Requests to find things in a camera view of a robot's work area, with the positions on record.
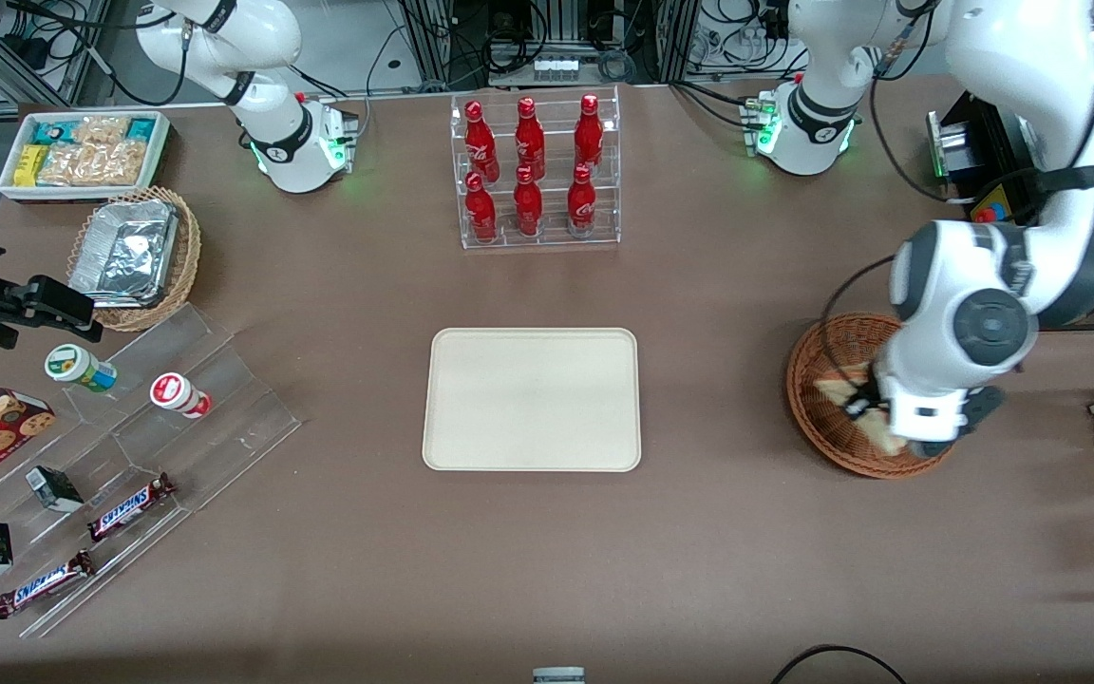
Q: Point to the triangle sandwich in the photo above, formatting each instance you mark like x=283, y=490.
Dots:
x=837, y=388

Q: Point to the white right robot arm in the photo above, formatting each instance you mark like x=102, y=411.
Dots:
x=262, y=38

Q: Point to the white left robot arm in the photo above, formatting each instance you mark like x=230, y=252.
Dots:
x=927, y=275

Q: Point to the brown wicker basket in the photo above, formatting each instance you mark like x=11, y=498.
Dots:
x=822, y=427

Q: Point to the aluminium foil tray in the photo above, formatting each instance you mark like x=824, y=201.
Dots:
x=124, y=252

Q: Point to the light wicker basket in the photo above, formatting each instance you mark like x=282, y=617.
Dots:
x=188, y=256

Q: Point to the beige plastic tray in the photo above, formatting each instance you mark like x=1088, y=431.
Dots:
x=528, y=399

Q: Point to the green lid sunflower cup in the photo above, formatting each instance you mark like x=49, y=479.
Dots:
x=72, y=363

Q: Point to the yellow snack pack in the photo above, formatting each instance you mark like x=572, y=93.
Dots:
x=29, y=166

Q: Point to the red lid yogurt cup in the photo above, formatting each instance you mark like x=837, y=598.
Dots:
x=172, y=391

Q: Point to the clear cracker bag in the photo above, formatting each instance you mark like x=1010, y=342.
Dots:
x=91, y=166
x=101, y=131

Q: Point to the teal snack pack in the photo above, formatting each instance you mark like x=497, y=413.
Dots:
x=141, y=128
x=48, y=131

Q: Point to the Snickers chocolate bar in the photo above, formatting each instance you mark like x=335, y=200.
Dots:
x=44, y=584
x=129, y=508

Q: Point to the clear acrylic stepped display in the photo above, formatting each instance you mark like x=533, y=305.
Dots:
x=224, y=418

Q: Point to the white snack bin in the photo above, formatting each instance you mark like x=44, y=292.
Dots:
x=162, y=142

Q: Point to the red emergency stop button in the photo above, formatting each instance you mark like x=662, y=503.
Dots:
x=987, y=214

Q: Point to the black control box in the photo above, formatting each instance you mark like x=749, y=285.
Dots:
x=993, y=142

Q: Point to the red cola bottle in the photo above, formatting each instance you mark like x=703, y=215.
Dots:
x=480, y=214
x=582, y=207
x=530, y=142
x=528, y=209
x=589, y=138
x=480, y=142

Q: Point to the clear acrylic bottle rack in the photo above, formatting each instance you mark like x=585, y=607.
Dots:
x=552, y=237

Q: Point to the small grey device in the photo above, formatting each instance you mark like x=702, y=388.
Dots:
x=558, y=676

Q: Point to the white power strip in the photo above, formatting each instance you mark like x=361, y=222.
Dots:
x=555, y=67

